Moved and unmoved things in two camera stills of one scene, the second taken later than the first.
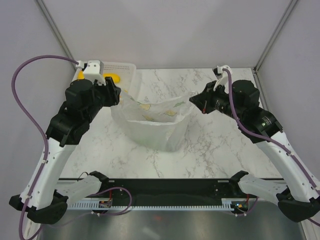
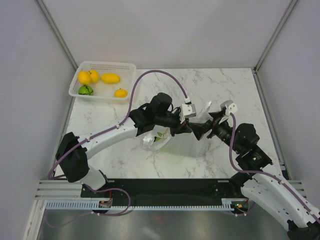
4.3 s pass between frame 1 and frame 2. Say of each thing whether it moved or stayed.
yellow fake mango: stayed
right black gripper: moved
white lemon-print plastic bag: moved
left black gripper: moved
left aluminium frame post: stayed
